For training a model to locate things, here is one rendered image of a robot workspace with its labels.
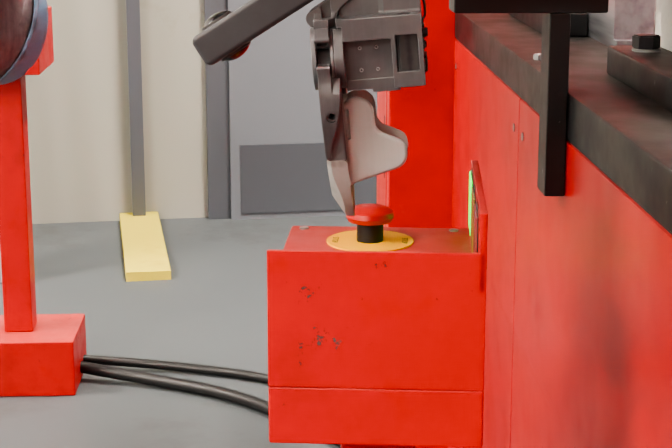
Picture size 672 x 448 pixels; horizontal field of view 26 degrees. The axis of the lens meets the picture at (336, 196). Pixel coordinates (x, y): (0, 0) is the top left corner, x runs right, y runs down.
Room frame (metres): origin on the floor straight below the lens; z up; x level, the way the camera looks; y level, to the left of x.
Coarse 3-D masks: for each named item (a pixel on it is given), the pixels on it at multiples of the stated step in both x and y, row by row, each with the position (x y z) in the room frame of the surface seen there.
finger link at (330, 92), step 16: (320, 64) 1.04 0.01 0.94; (320, 80) 1.03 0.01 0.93; (336, 80) 1.03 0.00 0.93; (320, 96) 1.03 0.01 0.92; (336, 96) 1.03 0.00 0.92; (320, 112) 1.03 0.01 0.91; (336, 112) 1.03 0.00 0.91; (336, 128) 1.03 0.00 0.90; (336, 144) 1.04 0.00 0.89; (336, 160) 1.04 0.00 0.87
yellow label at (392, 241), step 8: (344, 232) 1.20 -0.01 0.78; (352, 232) 1.20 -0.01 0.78; (384, 232) 1.20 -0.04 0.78; (392, 232) 1.20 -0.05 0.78; (328, 240) 1.17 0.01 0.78; (336, 240) 1.17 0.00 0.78; (344, 240) 1.17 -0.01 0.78; (352, 240) 1.17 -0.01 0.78; (384, 240) 1.17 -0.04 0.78; (392, 240) 1.17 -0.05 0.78; (400, 240) 1.17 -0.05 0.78; (408, 240) 1.17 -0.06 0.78; (336, 248) 1.15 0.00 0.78; (344, 248) 1.14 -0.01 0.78; (352, 248) 1.14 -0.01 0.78; (360, 248) 1.14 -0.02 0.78; (368, 248) 1.14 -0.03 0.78; (376, 248) 1.14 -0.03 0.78; (384, 248) 1.14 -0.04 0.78; (392, 248) 1.14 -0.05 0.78; (400, 248) 1.14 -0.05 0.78
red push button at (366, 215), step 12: (360, 204) 1.18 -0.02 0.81; (372, 204) 1.18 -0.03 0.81; (348, 216) 1.16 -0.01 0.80; (360, 216) 1.15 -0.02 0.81; (372, 216) 1.15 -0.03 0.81; (384, 216) 1.15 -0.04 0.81; (360, 228) 1.16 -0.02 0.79; (372, 228) 1.16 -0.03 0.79; (360, 240) 1.16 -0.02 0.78; (372, 240) 1.16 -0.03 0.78
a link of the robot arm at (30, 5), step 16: (0, 0) 1.32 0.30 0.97; (16, 0) 1.34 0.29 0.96; (32, 0) 1.36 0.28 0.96; (0, 16) 1.32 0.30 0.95; (16, 16) 1.33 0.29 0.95; (32, 16) 1.35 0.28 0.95; (0, 32) 1.32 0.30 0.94; (16, 32) 1.33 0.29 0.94; (32, 32) 1.34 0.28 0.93; (0, 48) 1.32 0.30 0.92; (16, 48) 1.34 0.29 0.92; (32, 48) 1.35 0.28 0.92; (0, 64) 1.33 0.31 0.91; (16, 64) 1.34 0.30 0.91; (32, 64) 1.36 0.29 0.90; (0, 80) 1.34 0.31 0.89
